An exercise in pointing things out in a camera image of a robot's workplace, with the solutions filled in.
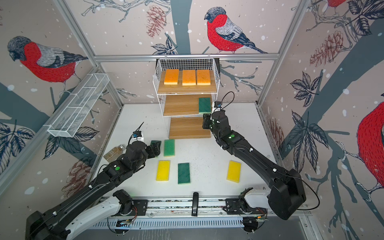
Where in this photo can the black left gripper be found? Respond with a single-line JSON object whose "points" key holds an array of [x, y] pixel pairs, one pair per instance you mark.
{"points": [[153, 153]]}

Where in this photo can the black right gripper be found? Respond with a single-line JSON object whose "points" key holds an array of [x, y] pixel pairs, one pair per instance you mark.
{"points": [[206, 120]]}

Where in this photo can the dark green sponge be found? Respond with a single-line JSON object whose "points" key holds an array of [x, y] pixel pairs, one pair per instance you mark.
{"points": [[184, 176], [205, 106], [156, 142]]}

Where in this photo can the orange sponge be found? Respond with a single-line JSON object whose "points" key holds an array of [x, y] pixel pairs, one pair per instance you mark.
{"points": [[203, 78], [189, 78], [171, 77]]}

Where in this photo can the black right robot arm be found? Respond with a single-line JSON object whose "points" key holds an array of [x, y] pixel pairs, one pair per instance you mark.
{"points": [[287, 191]]}

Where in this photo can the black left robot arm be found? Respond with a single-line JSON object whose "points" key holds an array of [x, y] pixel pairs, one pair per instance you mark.
{"points": [[78, 213]]}

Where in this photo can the bottom wooden shelf board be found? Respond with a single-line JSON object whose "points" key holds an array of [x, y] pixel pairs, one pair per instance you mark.
{"points": [[188, 128]]}

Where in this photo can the top wooden shelf board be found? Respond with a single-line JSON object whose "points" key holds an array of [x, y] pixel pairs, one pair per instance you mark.
{"points": [[186, 90]]}

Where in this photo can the light green sponge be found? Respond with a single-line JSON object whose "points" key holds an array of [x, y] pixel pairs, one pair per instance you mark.
{"points": [[169, 148]]}

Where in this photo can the yellow sponge left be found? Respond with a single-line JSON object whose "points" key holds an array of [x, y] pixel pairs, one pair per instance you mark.
{"points": [[163, 171]]}

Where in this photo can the yellow sponge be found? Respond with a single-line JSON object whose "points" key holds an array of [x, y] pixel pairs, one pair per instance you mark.
{"points": [[234, 171], [163, 171]]}

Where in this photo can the yellow sponge right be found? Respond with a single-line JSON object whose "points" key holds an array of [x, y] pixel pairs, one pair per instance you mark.
{"points": [[234, 171]]}

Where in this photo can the white wire three-tier shelf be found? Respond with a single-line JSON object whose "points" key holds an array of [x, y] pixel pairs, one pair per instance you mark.
{"points": [[184, 64]]}

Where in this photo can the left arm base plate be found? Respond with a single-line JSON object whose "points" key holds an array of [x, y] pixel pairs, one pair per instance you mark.
{"points": [[134, 208]]}

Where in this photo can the black handle on rail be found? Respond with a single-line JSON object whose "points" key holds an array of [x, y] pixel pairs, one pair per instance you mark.
{"points": [[195, 204]]}

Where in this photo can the white wire wall basket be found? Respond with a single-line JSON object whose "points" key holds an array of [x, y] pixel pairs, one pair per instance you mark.
{"points": [[71, 118]]}

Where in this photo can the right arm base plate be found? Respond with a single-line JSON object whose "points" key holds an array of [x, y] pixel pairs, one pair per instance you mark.
{"points": [[240, 207]]}

